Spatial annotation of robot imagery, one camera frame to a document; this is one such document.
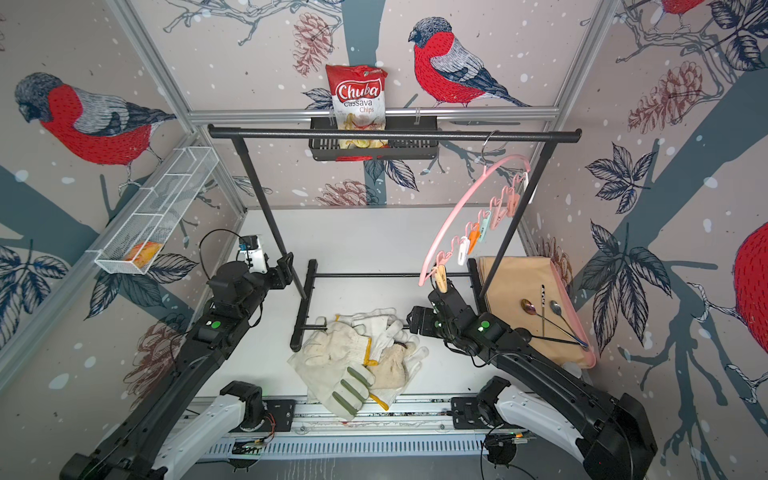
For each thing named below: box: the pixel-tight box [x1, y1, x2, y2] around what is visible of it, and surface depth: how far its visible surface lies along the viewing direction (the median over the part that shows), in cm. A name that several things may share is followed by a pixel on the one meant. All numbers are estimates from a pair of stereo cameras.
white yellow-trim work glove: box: [335, 307, 407, 366], surface depth 86 cm
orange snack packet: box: [125, 242, 162, 268], surface depth 68 cm
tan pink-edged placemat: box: [478, 256, 597, 369], surface depth 94 cm
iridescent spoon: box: [520, 299, 589, 348], surface depth 92 cm
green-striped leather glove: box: [288, 321, 376, 421], surface depth 81 cm
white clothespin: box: [457, 236, 470, 266], surface depth 63 cm
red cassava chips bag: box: [325, 64, 389, 162], surface depth 84 cm
